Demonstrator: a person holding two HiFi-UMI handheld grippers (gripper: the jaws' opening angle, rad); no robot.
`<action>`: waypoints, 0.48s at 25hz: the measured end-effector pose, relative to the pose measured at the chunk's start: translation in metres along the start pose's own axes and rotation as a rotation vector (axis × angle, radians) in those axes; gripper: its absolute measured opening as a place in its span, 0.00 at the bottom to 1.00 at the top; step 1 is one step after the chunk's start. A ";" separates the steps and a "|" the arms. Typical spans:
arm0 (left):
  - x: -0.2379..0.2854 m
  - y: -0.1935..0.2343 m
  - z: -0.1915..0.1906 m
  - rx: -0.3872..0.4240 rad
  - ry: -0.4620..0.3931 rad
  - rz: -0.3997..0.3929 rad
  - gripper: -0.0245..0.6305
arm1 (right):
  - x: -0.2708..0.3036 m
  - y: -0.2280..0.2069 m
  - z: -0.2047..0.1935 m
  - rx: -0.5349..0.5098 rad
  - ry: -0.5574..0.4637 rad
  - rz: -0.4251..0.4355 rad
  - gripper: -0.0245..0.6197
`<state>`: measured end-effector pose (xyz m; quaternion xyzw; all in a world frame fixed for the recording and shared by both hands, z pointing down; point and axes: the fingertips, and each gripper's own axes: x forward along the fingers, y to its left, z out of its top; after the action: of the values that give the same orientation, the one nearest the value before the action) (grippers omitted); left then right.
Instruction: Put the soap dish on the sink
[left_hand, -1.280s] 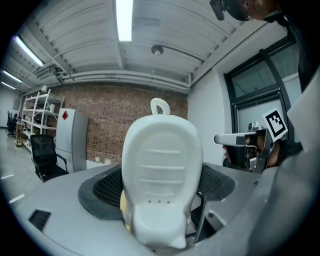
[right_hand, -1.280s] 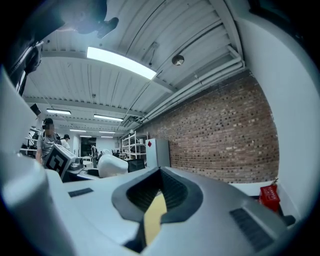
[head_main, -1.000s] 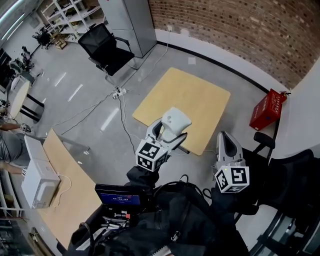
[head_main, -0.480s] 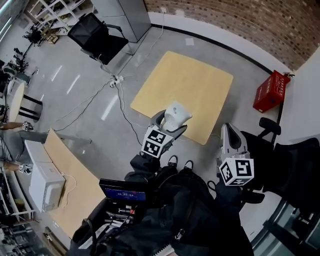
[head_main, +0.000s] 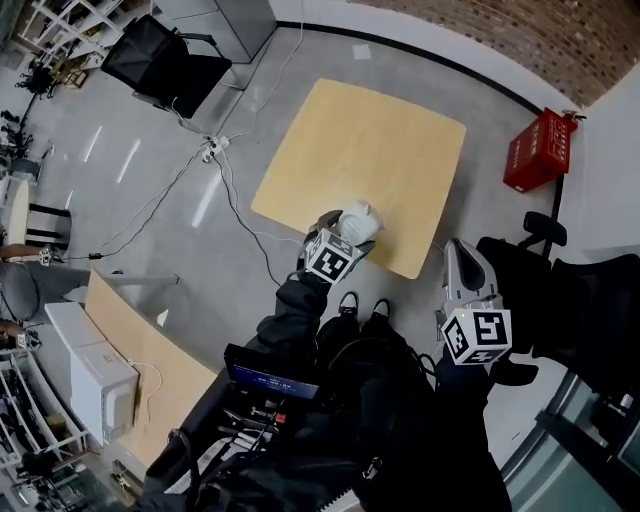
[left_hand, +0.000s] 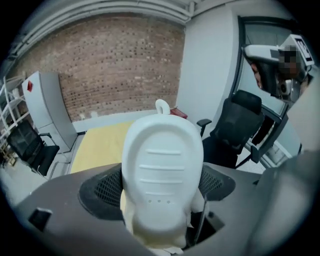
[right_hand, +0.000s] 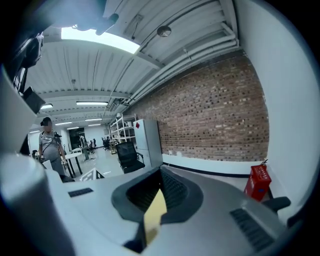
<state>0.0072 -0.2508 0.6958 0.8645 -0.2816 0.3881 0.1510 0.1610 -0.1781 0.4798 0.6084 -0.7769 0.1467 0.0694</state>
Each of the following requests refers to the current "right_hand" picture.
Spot white table with black legs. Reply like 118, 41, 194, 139
65, 151, 84, 176

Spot black mesh office chair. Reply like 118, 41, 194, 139
115, 141, 146, 175

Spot red fire extinguisher box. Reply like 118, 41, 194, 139
243, 159, 273, 202

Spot round ceiling fixture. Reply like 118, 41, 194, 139
156, 25, 172, 38

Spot large ceiling light panel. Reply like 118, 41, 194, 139
60, 26, 140, 55

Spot white refrigerator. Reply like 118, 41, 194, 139
132, 118, 164, 169

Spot white ceiling pipes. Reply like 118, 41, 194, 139
124, 21, 239, 106

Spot long ceiling light tube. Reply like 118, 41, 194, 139
75, 100, 109, 107

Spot white shelving rack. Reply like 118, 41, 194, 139
109, 113, 138, 146

